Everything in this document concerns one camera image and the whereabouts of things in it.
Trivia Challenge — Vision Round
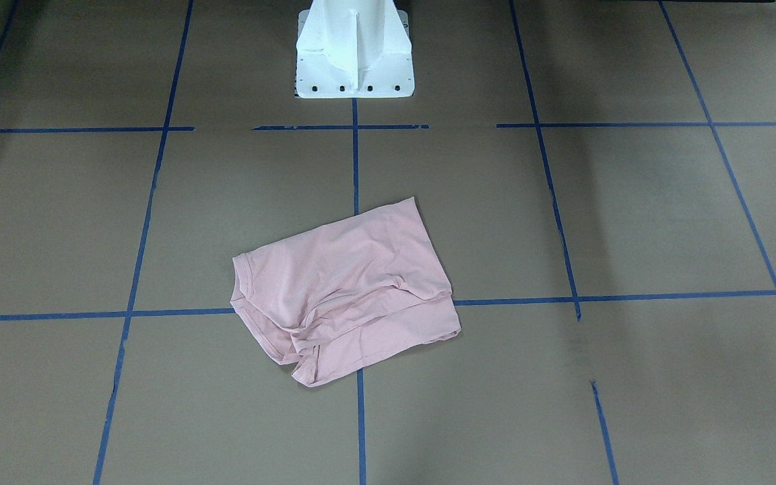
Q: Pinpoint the pink Snoopy t-shirt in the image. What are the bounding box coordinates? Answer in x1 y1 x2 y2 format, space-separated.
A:
230 197 461 389

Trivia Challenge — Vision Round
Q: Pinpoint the white camera mast base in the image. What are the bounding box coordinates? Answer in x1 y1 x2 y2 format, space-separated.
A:
294 1 416 99

